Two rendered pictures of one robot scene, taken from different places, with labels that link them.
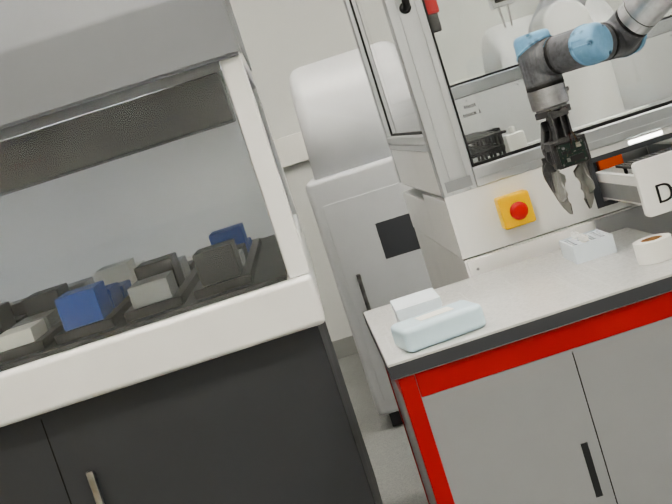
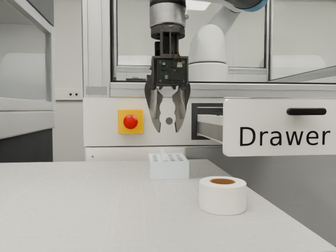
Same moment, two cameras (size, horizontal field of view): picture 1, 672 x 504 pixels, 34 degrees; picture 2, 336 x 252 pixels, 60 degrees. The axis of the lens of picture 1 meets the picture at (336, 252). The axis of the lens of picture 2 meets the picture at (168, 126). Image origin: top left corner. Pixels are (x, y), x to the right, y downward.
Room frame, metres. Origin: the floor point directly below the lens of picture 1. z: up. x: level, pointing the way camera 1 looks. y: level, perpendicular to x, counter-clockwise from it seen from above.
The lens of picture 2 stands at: (1.54, -0.43, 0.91)
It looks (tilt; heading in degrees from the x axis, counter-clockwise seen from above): 3 degrees down; 355
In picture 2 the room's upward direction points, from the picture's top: straight up
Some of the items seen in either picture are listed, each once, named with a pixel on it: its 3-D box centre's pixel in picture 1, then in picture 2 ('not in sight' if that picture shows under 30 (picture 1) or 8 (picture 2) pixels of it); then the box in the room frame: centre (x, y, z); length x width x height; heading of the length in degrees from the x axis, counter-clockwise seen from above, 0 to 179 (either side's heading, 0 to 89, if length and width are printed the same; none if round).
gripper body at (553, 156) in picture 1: (561, 138); (168, 59); (2.14, -0.49, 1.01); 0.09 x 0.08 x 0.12; 0
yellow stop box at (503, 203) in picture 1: (515, 209); (130, 121); (2.39, -0.41, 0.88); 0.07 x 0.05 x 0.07; 91
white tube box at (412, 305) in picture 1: (418, 311); not in sight; (2.06, -0.12, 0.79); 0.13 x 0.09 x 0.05; 0
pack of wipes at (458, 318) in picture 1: (437, 325); not in sight; (1.89, -0.13, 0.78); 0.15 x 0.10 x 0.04; 101
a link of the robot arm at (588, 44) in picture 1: (584, 46); not in sight; (2.08, -0.57, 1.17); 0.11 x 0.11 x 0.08; 39
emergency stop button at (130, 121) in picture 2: (518, 210); (130, 121); (2.36, -0.41, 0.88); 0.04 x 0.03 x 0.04; 91
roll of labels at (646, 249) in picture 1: (654, 249); (222, 194); (1.96, -0.56, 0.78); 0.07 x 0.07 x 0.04
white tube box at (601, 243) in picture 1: (587, 246); (167, 165); (2.21, -0.50, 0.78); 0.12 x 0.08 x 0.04; 179
